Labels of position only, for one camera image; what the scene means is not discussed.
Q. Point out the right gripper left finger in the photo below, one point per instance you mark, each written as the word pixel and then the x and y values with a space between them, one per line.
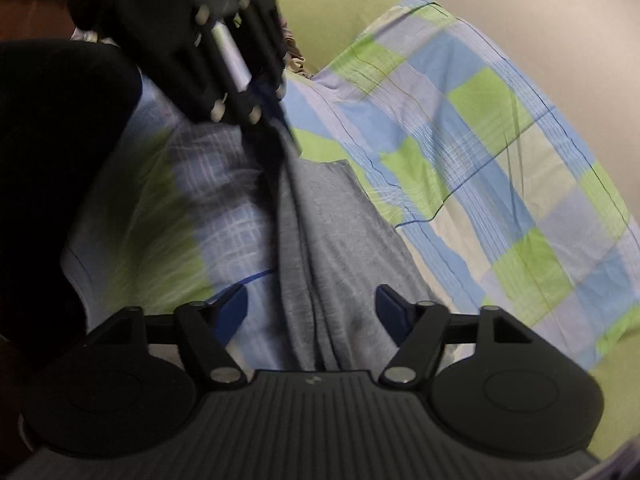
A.
pixel 203 333

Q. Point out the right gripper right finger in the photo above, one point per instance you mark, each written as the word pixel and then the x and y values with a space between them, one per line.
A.
pixel 418 330

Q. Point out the grey knit trousers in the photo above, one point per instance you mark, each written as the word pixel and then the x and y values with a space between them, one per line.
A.
pixel 334 250

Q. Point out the black jacket left forearm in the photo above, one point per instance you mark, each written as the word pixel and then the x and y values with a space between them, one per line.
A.
pixel 64 107

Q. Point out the mauve crumpled garment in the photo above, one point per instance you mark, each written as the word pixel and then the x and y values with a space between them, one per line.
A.
pixel 294 60

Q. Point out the green sofa cover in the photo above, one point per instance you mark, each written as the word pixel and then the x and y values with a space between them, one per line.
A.
pixel 350 10

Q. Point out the plaid patchwork bedsheet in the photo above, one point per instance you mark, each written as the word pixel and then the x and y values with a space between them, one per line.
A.
pixel 176 219

